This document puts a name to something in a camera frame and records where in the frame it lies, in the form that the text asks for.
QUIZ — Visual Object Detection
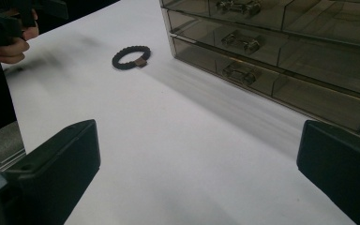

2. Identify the white table board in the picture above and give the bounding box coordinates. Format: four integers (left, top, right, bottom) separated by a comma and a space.
0, 0, 360, 225

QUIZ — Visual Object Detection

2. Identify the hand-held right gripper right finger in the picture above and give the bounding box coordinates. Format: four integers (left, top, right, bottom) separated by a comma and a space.
296, 119, 360, 225

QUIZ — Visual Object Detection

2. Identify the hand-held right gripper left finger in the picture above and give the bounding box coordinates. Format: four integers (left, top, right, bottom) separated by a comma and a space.
0, 119, 101, 225

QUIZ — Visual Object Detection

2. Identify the smoky clear plastic drawer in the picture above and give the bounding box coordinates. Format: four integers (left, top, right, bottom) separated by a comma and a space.
160, 0, 360, 49
165, 8, 360, 98
171, 34, 360, 139

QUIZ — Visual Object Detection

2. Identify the aluminium floor rail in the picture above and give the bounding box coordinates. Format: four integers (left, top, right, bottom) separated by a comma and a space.
0, 147, 26, 176

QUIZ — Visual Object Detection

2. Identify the smoky clear drawer cabinet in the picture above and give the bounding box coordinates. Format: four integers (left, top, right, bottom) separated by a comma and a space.
158, 0, 360, 141

